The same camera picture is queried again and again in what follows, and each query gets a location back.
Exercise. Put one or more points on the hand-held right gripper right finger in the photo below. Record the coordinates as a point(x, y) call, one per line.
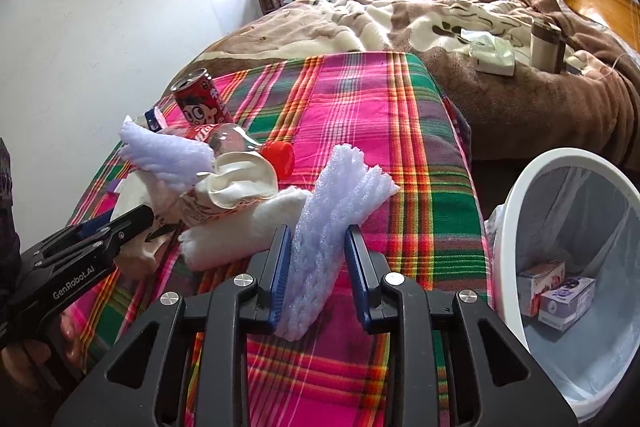
point(356, 277)

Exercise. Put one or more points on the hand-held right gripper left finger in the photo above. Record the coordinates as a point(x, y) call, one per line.
point(280, 277)

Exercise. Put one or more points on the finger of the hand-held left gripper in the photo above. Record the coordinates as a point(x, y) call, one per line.
point(130, 222)
point(162, 234)

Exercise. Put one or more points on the white paper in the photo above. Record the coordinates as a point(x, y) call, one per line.
point(137, 262)

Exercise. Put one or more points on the long white foam net sleeve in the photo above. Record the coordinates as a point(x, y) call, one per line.
point(325, 227)

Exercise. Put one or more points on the white round trash bin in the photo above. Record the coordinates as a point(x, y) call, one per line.
point(515, 217)

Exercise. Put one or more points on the person's left hand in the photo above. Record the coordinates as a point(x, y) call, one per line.
point(22, 362)

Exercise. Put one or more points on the white tissue wad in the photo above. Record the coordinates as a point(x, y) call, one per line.
point(225, 242)

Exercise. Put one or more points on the wide white foam net sleeve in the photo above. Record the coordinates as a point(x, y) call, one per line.
point(165, 152)

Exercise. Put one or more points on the crumpled white paper cup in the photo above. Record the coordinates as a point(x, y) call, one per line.
point(235, 187)

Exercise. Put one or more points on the blue and white packet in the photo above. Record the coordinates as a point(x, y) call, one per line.
point(154, 118)

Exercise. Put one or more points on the clear plastic bottle red cap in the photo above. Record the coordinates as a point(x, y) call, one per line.
point(240, 144)

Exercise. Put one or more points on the red drink can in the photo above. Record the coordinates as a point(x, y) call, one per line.
point(200, 99)

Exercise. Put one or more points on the pink green plaid cloth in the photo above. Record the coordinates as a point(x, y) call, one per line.
point(360, 117)

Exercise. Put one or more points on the white and red small box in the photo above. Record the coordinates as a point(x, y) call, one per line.
point(537, 284)

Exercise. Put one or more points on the purple and white small box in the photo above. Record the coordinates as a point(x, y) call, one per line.
point(570, 304)

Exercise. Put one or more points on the bed with brown blanket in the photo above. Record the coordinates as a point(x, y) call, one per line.
point(525, 117)

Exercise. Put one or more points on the clear bin liner bag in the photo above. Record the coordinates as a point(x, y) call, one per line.
point(600, 347)

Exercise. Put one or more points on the white tissue pack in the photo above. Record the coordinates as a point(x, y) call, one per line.
point(492, 54)

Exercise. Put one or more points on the brown steel thermos flask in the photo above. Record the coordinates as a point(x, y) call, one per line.
point(546, 47)

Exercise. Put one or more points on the black flat device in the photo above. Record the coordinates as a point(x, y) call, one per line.
point(572, 66)

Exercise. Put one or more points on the wooden headboard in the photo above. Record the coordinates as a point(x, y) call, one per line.
point(600, 2)

